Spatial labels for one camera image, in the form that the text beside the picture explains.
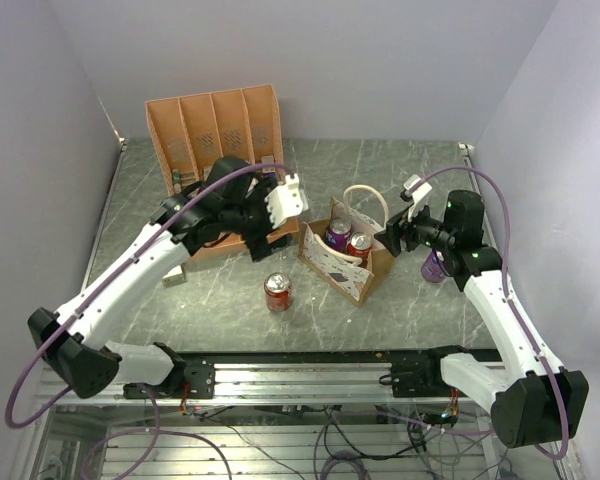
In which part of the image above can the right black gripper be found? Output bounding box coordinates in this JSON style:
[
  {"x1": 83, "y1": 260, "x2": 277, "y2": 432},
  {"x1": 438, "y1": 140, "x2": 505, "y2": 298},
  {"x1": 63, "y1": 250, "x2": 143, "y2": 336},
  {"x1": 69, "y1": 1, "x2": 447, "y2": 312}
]
[{"x1": 374, "y1": 197, "x2": 455, "y2": 256}]

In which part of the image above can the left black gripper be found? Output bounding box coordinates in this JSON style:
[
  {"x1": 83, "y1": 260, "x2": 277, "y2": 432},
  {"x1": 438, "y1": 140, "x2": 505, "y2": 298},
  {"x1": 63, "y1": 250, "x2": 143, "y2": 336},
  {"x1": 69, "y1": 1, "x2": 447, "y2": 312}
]
[{"x1": 222, "y1": 176, "x2": 295, "y2": 261}]

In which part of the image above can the red cola can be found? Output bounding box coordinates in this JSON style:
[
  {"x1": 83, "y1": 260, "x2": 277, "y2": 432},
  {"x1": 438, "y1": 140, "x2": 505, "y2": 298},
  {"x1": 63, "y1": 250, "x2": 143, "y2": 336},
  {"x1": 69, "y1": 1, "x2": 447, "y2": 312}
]
[
  {"x1": 346, "y1": 231, "x2": 373, "y2": 259},
  {"x1": 264, "y1": 272, "x2": 292, "y2": 312}
]

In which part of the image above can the burlap canvas tote bag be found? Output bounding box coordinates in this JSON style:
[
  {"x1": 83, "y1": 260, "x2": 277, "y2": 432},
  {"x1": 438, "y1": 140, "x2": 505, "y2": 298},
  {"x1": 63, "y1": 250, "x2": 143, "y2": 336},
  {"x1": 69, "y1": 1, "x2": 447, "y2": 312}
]
[{"x1": 298, "y1": 184, "x2": 395, "y2": 307}]

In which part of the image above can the purple fanta can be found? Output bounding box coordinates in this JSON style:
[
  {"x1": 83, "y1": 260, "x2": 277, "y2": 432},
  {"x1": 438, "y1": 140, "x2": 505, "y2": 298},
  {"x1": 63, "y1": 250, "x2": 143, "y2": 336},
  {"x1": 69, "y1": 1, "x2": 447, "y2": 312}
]
[
  {"x1": 420, "y1": 250, "x2": 449, "y2": 284},
  {"x1": 324, "y1": 217, "x2": 353, "y2": 253}
]

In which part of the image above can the purple fanta can front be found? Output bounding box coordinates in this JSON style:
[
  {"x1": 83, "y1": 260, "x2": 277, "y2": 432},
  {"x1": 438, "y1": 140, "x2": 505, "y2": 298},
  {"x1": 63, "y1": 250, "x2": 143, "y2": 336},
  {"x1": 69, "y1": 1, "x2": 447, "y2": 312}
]
[{"x1": 324, "y1": 217, "x2": 353, "y2": 253}]

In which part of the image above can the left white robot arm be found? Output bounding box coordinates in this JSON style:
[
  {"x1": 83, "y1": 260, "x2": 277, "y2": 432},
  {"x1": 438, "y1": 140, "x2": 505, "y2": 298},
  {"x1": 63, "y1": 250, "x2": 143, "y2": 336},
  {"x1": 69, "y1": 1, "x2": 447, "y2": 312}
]
[{"x1": 27, "y1": 156, "x2": 306, "y2": 399}]

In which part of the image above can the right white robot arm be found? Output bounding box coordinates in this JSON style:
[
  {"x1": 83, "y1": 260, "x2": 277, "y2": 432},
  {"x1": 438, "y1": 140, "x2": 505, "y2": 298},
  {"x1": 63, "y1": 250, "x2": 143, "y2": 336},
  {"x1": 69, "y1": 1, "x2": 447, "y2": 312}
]
[{"x1": 375, "y1": 187, "x2": 589, "y2": 448}]

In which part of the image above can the small white red box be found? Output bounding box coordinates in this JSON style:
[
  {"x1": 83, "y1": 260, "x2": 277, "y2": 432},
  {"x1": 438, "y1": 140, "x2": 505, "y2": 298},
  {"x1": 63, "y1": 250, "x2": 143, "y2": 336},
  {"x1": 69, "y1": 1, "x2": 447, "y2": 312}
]
[{"x1": 162, "y1": 265, "x2": 186, "y2": 288}]

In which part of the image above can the pink desk organizer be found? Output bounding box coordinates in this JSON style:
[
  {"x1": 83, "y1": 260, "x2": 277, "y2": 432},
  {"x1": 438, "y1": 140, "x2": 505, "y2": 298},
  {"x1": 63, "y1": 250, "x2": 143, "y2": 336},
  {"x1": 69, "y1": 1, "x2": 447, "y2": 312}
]
[{"x1": 135, "y1": 85, "x2": 299, "y2": 261}]

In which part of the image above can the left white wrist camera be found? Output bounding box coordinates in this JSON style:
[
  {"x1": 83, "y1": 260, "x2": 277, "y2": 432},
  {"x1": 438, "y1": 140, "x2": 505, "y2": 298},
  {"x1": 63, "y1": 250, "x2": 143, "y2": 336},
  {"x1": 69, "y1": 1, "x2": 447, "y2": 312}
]
[{"x1": 265, "y1": 174, "x2": 309, "y2": 230}]

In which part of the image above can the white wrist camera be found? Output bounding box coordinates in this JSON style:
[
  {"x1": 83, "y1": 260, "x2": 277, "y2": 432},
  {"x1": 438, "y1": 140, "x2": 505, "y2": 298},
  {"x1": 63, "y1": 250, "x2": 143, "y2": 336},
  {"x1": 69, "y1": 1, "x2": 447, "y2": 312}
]
[
  {"x1": 403, "y1": 175, "x2": 433, "y2": 222},
  {"x1": 265, "y1": 174, "x2": 309, "y2": 230}
]

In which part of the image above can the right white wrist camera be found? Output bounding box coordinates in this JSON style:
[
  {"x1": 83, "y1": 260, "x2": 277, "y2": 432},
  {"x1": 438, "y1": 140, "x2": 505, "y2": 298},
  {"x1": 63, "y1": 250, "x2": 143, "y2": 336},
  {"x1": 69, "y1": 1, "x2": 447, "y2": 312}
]
[{"x1": 403, "y1": 175, "x2": 433, "y2": 222}]

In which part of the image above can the aluminium rail frame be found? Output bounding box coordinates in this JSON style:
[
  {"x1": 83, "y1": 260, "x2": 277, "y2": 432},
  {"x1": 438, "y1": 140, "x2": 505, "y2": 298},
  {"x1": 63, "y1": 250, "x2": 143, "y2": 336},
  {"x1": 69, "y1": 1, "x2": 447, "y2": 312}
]
[{"x1": 32, "y1": 349, "x2": 564, "y2": 406}]

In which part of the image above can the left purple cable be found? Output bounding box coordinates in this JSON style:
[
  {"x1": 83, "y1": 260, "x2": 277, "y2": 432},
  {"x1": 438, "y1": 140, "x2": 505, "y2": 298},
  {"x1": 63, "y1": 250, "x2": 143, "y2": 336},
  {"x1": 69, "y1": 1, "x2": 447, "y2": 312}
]
[{"x1": 4, "y1": 162, "x2": 301, "y2": 429}]

